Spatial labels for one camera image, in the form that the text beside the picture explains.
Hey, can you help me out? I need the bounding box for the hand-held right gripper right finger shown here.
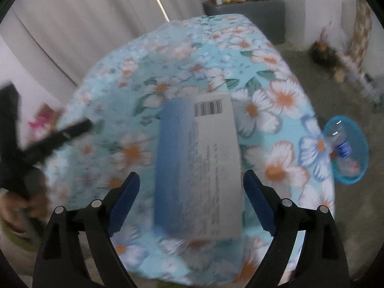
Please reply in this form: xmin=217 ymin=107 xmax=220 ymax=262
xmin=243 ymin=170 xmax=350 ymax=288

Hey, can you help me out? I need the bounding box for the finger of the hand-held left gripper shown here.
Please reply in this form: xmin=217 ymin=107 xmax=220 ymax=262
xmin=22 ymin=118 xmax=93 ymax=164

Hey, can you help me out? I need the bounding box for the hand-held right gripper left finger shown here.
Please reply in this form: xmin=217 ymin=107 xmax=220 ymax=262
xmin=32 ymin=172 xmax=141 ymax=288

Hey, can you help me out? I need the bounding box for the clear bottle blue label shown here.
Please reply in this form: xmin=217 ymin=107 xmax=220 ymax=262
xmin=325 ymin=126 xmax=353 ymax=159

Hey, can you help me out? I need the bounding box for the blue plastic basin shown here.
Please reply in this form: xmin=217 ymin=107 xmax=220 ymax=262
xmin=322 ymin=115 xmax=369 ymax=185

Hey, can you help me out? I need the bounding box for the person's left hand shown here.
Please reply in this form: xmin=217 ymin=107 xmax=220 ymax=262
xmin=0 ymin=168 xmax=51 ymax=231

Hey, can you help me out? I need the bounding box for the pink wrapped bouquet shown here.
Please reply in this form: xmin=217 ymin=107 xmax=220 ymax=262
xmin=28 ymin=105 xmax=62 ymax=138

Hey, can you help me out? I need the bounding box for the floral blue tablecloth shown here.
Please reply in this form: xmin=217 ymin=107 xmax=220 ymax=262
xmin=45 ymin=13 xmax=336 ymax=285

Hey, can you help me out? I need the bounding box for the white curtain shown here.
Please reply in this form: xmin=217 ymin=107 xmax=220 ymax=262
xmin=6 ymin=0 xmax=309 ymax=96

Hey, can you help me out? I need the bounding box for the grey cabinet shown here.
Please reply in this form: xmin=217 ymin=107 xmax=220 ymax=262
xmin=202 ymin=0 xmax=285 ymax=45

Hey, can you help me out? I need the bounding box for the patterned paper roll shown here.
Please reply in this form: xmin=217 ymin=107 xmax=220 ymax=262
xmin=348 ymin=0 xmax=372 ymax=72

